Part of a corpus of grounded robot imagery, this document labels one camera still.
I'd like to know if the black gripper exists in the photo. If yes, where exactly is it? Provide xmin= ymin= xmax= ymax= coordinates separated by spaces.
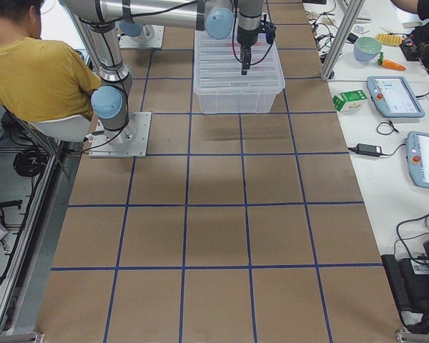
xmin=237 ymin=12 xmax=275 ymax=75

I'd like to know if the clear plastic box lid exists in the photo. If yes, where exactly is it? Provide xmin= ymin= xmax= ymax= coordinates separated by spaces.
xmin=194 ymin=31 xmax=285 ymax=94

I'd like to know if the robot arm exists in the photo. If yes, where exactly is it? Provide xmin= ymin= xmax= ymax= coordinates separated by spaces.
xmin=117 ymin=21 xmax=155 ymax=41
xmin=64 ymin=1 xmax=276 ymax=144

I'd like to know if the clear plastic storage box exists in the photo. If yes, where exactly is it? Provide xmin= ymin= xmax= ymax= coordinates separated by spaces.
xmin=193 ymin=31 xmax=285 ymax=114

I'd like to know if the green white carton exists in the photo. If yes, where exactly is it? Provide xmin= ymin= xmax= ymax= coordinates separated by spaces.
xmin=332 ymin=89 xmax=368 ymax=112

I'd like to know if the green bowl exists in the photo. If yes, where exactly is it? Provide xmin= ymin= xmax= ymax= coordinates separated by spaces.
xmin=353 ymin=36 xmax=382 ymax=61

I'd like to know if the toy carrot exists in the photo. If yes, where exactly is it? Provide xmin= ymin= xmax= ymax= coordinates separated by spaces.
xmin=377 ymin=52 xmax=406 ymax=71

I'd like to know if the yellow toy corn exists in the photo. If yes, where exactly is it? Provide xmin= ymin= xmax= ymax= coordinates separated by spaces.
xmin=375 ymin=34 xmax=403 ymax=46

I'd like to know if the black power adapter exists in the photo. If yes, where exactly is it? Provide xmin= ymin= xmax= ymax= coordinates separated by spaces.
xmin=347 ymin=143 xmax=383 ymax=157

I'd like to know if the teach pendant tablet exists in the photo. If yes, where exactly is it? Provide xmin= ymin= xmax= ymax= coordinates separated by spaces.
xmin=366 ymin=76 xmax=425 ymax=119
xmin=405 ymin=131 xmax=429 ymax=189

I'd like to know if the white chair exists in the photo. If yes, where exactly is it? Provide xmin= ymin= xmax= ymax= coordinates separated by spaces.
xmin=11 ymin=114 xmax=91 ymax=142

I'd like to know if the person in yellow shirt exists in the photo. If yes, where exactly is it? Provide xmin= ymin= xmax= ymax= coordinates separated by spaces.
xmin=0 ymin=1 xmax=101 ymax=122

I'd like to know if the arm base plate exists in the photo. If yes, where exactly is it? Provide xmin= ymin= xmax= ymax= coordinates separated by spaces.
xmin=117 ymin=22 xmax=164 ymax=50
xmin=87 ymin=112 xmax=152 ymax=158

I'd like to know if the aluminium frame post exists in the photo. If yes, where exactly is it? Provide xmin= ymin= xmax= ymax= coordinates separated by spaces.
xmin=320 ymin=0 xmax=365 ymax=81

